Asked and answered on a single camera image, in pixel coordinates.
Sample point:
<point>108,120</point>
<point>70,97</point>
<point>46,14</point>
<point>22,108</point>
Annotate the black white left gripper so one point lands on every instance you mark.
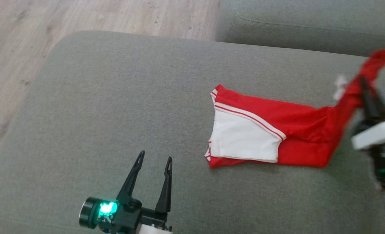
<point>127,217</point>

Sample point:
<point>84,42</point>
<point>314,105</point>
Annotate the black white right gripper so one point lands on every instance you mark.
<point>380,136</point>

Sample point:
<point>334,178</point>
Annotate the red shorts double white stripes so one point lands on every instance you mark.
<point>302,130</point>

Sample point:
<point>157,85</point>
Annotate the grey fabric sofa seat cushion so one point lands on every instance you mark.
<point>114,113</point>

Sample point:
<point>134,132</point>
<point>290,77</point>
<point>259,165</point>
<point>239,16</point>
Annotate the grey fabric sofa side cushion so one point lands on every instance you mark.
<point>309,19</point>

